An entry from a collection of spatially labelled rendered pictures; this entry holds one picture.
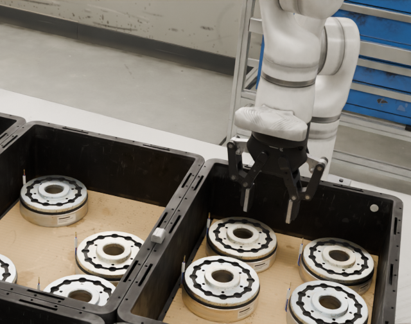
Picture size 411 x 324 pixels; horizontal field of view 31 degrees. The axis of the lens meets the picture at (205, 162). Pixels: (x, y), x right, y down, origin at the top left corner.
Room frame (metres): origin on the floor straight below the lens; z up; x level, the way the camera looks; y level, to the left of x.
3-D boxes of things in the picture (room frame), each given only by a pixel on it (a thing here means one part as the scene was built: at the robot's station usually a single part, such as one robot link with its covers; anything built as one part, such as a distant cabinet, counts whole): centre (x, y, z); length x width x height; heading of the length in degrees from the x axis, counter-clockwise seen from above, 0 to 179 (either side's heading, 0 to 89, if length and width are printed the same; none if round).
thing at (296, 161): (0.88, -0.09, 1.03); 0.08 x 0.08 x 0.09
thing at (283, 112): (0.86, -0.09, 1.10); 0.11 x 0.09 x 0.06; 161
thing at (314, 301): (0.76, -0.18, 0.86); 0.05 x 0.05 x 0.01
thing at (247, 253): (0.90, -0.07, 0.86); 0.10 x 0.10 x 0.01
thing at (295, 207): (0.86, -0.14, 0.95); 0.03 x 0.01 x 0.05; 71
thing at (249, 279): (0.79, -0.04, 0.86); 0.10 x 0.10 x 0.01
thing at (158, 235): (0.77, 0.05, 0.94); 0.02 x 0.01 x 0.01; 167
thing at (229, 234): (0.90, -0.07, 0.86); 0.05 x 0.05 x 0.01
